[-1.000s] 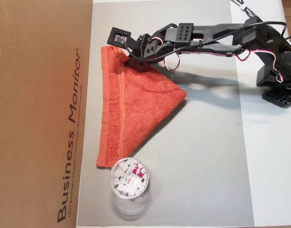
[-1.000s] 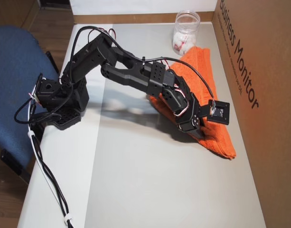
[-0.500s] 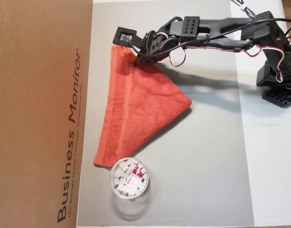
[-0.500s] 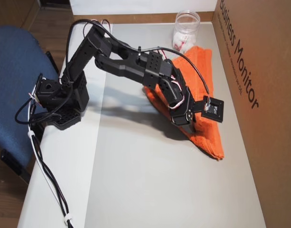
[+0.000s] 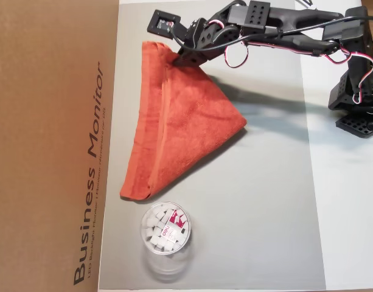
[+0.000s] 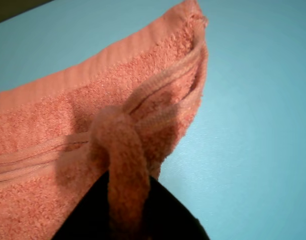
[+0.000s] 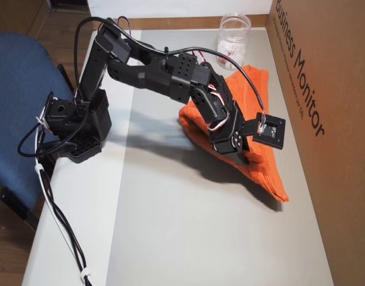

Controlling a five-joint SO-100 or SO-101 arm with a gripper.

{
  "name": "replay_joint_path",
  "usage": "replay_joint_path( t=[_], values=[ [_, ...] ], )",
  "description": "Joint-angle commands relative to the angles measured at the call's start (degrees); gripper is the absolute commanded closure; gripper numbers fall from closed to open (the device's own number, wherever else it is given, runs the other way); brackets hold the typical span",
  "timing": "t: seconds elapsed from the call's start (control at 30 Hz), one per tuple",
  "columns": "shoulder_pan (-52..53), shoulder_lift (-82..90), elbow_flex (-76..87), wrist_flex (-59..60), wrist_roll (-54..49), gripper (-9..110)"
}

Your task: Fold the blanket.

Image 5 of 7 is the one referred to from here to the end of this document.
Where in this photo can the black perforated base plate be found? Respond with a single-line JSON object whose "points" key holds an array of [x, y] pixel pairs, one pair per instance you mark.
{"points": [[355, 125]]}

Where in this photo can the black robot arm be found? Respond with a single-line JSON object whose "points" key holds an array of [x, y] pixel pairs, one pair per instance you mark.
{"points": [[295, 18]]}

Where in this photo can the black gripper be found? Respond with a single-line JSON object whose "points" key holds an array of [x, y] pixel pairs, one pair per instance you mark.
{"points": [[190, 58]]}

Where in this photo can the brown cardboard monitor box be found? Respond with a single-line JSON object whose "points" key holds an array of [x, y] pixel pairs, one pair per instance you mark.
{"points": [[37, 152]]}

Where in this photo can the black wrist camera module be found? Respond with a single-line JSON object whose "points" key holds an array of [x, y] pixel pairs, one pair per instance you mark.
{"points": [[163, 23]]}

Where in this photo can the orange terry towel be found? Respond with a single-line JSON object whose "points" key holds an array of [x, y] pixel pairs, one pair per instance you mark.
{"points": [[180, 127]]}

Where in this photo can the grey desk mat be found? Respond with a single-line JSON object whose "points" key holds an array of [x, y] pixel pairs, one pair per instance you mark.
{"points": [[250, 213]]}

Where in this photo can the clear plastic jar with erasers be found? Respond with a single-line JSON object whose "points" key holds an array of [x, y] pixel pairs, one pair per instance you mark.
{"points": [[165, 231]]}

